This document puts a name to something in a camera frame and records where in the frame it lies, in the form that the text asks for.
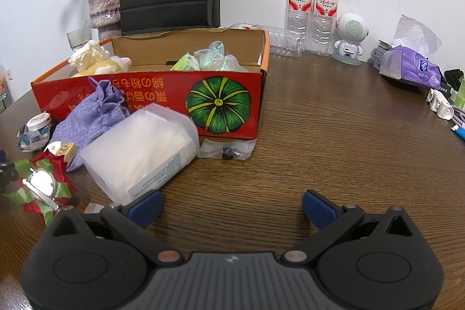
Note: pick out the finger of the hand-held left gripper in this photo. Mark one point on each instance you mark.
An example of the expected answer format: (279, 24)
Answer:
(8, 171)

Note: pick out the yellow and white plush toy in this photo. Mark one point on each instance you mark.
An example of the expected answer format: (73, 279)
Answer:
(105, 67)

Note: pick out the small clear zip bag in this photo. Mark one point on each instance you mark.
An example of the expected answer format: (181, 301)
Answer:
(227, 149)

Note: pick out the purple glass vase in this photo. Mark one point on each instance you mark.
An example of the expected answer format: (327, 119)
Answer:
(104, 5)

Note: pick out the small grey box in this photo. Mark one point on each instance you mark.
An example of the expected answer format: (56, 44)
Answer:
(379, 53)

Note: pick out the empty crushed clear bottle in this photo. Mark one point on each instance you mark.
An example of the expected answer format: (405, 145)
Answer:
(276, 39)

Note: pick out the green boxes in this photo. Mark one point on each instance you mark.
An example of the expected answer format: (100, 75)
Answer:
(456, 85)

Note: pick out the small clear wrapper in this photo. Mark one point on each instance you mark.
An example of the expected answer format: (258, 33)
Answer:
(92, 208)

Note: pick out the white robot-shaped speaker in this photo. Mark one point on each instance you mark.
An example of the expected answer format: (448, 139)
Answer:
(349, 37)

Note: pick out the iridescent clear plastic wrap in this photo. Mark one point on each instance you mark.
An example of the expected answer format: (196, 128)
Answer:
(216, 57)

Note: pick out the red and green gift bow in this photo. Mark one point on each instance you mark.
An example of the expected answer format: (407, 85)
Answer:
(38, 184)

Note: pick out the small clear glass cup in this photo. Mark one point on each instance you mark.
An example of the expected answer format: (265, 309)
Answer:
(78, 37)

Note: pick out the green snack packet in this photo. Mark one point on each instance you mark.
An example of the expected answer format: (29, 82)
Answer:
(185, 63)

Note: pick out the purple tissue pack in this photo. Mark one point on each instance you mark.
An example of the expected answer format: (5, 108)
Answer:
(410, 63)

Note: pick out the red pumpkin print cardboard box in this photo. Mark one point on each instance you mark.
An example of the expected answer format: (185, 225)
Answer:
(225, 103)

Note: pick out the small white and yellow gadget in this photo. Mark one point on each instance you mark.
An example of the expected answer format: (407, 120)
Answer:
(62, 150)

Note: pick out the white power plug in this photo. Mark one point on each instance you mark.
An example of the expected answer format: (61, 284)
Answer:
(439, 103)

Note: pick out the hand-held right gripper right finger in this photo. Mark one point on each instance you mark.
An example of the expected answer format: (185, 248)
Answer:
(318, 210)

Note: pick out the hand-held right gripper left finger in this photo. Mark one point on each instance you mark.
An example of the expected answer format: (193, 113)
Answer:
(147, 208)

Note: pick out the crumpled white tissue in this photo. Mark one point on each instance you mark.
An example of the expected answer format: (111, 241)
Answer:
(89, 55)

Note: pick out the small white-lid jar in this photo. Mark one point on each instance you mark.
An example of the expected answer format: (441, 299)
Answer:
(34, 132)

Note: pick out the clear water bottle red label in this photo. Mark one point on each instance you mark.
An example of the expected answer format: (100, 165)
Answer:
(299, 8)
(325, 14)

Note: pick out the translucent white plastic jar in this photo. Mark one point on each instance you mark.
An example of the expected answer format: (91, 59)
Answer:
(141, 154)

